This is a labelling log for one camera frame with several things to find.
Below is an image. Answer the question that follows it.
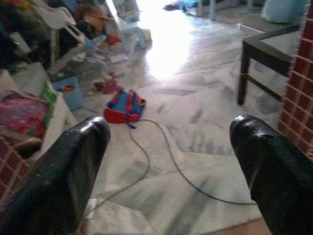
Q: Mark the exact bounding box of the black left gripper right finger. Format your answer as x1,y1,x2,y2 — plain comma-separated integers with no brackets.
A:
229,114,313,235

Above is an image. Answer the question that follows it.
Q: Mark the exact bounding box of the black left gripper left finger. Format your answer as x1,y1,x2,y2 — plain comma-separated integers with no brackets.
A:
0,116,112,235

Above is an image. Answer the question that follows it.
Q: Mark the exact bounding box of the red tiled pillar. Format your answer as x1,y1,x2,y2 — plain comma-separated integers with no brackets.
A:
277,0,313,158
0,136,33,209

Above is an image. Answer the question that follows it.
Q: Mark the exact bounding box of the pink patterned bag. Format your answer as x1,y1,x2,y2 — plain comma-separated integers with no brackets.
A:
0,90,50,141

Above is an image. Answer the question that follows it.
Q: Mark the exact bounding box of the green cloth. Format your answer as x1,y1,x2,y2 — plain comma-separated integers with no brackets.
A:
40,80,58,128

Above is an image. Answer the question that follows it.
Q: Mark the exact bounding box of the blue toy box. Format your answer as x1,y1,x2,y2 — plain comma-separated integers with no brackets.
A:
52,77,85,111

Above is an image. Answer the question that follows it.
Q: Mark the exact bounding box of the red and blue backpack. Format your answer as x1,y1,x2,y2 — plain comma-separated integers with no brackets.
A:
103,90,147,129

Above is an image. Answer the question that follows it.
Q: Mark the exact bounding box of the red toy pile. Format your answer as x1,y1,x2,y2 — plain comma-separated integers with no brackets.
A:
93,72,126,95

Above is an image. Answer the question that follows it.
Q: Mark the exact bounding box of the dark wooden table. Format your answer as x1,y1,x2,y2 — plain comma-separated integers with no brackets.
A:
237,24,303,106

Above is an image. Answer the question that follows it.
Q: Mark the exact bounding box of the white high chair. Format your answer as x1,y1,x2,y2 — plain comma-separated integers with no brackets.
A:
31,0,87,74

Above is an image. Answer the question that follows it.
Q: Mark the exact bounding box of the pale blue plastic stool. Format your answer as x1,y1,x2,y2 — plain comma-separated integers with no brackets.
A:
107,0,153,57

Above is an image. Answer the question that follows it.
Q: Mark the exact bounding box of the pale blue round bin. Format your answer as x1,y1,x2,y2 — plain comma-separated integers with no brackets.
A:
262,0,310,24

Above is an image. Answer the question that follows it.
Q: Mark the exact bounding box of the grey floor cable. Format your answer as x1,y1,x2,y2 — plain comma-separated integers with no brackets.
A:
89,119,256,216

